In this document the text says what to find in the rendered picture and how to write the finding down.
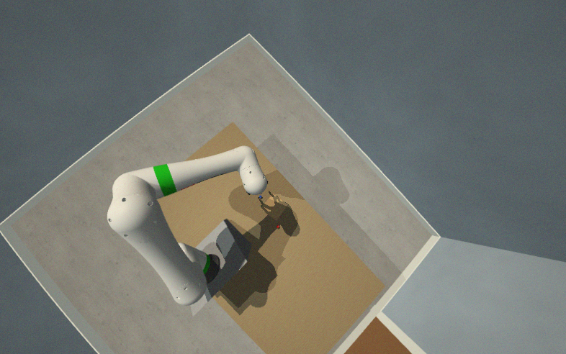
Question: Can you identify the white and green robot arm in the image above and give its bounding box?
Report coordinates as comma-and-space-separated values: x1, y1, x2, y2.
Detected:
107, 146, 267, 306

